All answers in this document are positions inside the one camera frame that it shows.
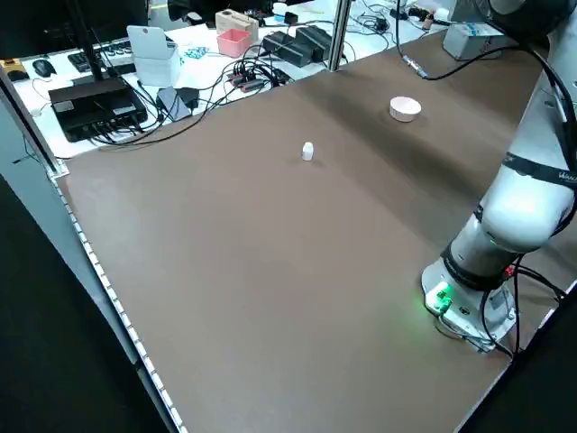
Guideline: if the blue patterned packet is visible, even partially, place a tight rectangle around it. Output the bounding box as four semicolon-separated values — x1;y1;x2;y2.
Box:
179;43;212;62

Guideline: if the white lidded box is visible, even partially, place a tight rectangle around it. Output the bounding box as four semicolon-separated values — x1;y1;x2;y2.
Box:
125;24;182;87

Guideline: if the black red usb hub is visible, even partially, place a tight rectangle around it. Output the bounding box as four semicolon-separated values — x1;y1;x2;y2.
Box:
224;60;289;95

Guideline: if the black network switch box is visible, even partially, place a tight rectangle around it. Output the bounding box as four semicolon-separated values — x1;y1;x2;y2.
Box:
48;76;149;143

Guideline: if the black base cable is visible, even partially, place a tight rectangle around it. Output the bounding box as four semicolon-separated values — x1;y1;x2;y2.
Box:
480;252;569;362

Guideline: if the grey power bank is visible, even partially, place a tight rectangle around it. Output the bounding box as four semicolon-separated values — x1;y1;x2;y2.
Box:
155;88;193;122

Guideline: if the black stand pole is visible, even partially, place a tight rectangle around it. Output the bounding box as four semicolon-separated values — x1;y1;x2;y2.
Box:
67;0;119;85

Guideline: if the white led strip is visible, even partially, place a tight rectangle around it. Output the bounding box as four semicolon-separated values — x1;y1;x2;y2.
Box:
52;173;188;433

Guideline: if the pink bowl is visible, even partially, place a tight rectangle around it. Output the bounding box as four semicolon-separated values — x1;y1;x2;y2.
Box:
389;95;423;123

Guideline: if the wooden box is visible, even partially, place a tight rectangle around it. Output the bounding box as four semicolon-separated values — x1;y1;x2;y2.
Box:
215;9;261;41

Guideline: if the black power brick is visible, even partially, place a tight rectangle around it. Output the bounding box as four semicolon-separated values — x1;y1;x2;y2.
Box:
262;30;313;68
295;25;335;62

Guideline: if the aluminium side rail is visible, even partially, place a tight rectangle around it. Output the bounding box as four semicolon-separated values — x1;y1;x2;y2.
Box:
0;69;69;178

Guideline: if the black keyboard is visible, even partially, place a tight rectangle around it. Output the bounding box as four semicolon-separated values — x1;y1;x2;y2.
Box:
67;38;136;74

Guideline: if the open silver metal case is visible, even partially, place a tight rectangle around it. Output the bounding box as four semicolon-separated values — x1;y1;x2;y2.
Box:
441;21;508;62

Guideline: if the black plug adapter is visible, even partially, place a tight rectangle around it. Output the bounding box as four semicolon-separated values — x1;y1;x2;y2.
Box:
174;86;200;112

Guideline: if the aluminium frame post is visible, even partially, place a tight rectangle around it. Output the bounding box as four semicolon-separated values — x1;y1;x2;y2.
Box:
327;0;352;72

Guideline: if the pink plastic box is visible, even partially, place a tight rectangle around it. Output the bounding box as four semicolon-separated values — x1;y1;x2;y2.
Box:
216;28;252;59

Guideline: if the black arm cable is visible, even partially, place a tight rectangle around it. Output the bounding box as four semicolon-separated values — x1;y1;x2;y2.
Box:
395;0;577;150

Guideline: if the yellow black device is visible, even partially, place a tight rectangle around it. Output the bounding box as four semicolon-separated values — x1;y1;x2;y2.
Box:
0;58;26;83

